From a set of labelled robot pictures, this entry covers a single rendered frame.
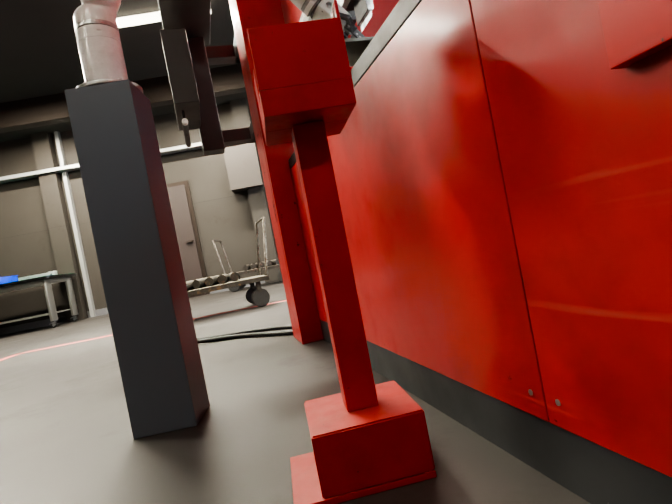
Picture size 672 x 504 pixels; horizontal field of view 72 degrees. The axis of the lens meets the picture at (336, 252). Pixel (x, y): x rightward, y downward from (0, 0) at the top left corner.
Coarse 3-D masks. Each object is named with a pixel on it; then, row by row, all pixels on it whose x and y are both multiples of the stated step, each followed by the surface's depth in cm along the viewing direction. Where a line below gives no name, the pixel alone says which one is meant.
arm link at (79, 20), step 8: (80, 0) 144; (88, 0) 142; (96, 0) 141; (104, 0) 142; (112, 0) 143; (120, 0) 146; (80, 8) 133; (88, 8) 133; (96, 8) 134; (104, 8) 136; (112, 8) 139; (80, 16) 133; (88, 16) 133; (96, 16) 134; (104, 16) 135; (112, 16) 138; (80, 24) 133; (104, 24) 135; (112, 24) 137
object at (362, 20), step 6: (360, 0) 142; (366, 0) 138; (354, 6) 147; (360, 6) 143; (366, 6) 139; (372, 6) 138; (360, 12) 144; (366, 12) 140; (360, 18) 144; (366, 18) 142; (360, 24) 147; (366, 24) 143
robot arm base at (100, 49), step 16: (80, 32) 134; (96, 32) 133; (112, 32) 136; (80, 48) 134; (96, 48) 133; (112, 48) 136; (96, 64) 133; (112, 64) 135; (96, 80) 130; (112, 80) 131
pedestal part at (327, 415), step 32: (384, 384) 98; (320, 416) 87; (352, 416) 84; (384, 416) 81; (416, 416) 80; (320, 448) 78; (352, 448) 79; (384, 448) 79; (416, 448) 80; (320, 480) 78; (352, 480) 78; (384, 480) 79; (416, 480) 80
